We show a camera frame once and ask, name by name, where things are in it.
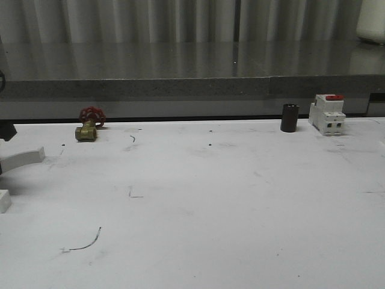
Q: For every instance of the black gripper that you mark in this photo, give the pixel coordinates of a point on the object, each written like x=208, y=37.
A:
x=7, y=130

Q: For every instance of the white half pipe clamp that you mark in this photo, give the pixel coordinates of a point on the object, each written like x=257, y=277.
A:
x=13, y=162

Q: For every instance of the grey stone counter ledge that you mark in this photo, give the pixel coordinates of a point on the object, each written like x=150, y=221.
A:
x=188, y=80

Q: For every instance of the brass valve red handwheel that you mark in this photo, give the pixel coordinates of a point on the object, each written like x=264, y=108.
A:
x=92, y=119

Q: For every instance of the black cylindrical capacitor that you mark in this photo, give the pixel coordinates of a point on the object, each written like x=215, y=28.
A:
x=289, y=118

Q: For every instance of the white container in background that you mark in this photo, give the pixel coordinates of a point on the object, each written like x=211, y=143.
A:
x=370, y=25

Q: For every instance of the white circuit breaker red switch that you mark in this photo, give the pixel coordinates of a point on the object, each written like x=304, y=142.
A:
x=326, y=114

